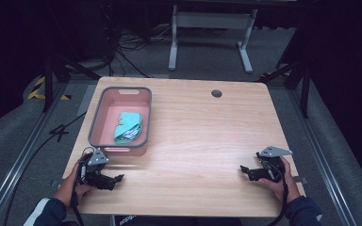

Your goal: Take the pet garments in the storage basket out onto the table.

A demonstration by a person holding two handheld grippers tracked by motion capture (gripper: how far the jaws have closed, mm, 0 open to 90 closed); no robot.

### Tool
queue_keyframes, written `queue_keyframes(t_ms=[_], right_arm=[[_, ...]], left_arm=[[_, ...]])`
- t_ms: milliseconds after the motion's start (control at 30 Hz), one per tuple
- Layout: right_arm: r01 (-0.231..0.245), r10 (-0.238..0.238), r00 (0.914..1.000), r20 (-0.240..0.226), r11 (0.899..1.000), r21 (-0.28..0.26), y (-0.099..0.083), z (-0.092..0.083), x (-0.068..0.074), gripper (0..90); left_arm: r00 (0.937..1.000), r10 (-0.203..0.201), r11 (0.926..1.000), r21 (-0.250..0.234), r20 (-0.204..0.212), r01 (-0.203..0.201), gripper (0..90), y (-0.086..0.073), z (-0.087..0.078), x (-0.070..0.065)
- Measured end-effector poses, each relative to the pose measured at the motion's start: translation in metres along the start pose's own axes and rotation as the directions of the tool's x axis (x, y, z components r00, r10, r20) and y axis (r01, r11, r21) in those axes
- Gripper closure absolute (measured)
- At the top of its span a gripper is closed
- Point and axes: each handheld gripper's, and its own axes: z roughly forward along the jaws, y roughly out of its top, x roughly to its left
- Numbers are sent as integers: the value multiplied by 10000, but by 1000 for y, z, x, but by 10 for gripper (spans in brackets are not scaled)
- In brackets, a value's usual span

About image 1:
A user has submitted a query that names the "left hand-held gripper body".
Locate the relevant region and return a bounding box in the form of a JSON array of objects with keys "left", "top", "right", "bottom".
[{"left": 78, "top": 147, "right": 117, "bottom": 191}]

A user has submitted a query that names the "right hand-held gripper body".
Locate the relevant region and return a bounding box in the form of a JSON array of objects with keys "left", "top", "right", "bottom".
[{"left": 253, "top": 145, "right": 294, "bottom": 184}]

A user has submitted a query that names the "person's right hand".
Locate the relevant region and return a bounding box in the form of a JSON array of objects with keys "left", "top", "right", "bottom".
[{"left": 257, "top": 155, "right": 302, "bottom": 204}]

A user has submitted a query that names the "person's left hand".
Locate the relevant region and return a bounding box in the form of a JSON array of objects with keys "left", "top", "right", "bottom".
[{"left": 52, "top": 160, "right": 92, "bottom": 209}]

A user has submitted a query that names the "pink plastic basket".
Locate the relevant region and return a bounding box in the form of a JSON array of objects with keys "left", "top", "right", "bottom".
[{"left": 87, "top": 86, "right": 153, "bottom": 157}]

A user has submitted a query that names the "teal cloth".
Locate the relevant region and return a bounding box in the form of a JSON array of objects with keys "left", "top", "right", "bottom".
[{"left": 113, "top": 111, "right": 144, "bottom": 145}]

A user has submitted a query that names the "person's dark clothing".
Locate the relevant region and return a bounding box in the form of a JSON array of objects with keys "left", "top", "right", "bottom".
[{"left": 114, "top": 214, "right": 243, "bottom": 226}]

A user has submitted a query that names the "black metal stand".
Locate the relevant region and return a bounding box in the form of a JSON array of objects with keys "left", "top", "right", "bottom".
[
  {"left": 41, "top": 53, "right": 103, "bottom": 114},
  {"left": 257, "top": 59, "right": 312, "bottom": 120}
]

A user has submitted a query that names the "yellow black hazard tape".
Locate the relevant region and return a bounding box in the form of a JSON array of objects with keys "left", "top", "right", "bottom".
[{"left": 26, "top": 75, "right": 73, "bottom": 102}]

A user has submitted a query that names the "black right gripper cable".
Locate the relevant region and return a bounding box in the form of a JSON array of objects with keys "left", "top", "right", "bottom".
[{"left": 261, "top": 159, "right": 290, "bottom": 226}]

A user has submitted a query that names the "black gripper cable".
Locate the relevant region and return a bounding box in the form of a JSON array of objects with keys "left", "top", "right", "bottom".
[
  {"left": 70, "top": 146, "right": 96, "bottom": 226},
  {"left": 261, "top": 159, "right": 290, "bottom": 226}
]

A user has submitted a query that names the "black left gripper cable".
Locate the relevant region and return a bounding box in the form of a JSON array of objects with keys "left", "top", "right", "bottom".
[{"left": 70, "top": 146, "right": 96, "bottom": 226}]

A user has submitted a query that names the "aluminium floor rail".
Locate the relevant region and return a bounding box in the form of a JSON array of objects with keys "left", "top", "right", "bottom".
[
  {"left": 0, "top": 82, "right": 71, "bottom": 226},
  {"left": 287, "top": 89, "right": 358, "bottom": 226}
]

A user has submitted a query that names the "black floor cable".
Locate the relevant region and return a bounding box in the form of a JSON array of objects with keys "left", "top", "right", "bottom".
[{"left": 1, "top": 111, "right": 88, "bottom": 226}]

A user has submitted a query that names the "bundle of black cables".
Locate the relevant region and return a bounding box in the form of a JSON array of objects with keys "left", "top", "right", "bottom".
[{"left": 105, "top": 6, "right": 173, "bottom": 79}]

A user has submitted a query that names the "white metal desk frame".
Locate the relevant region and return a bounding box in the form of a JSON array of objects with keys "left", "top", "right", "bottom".
[{"left": 168, "top": 4, "right": 259, "bottom": 75}]

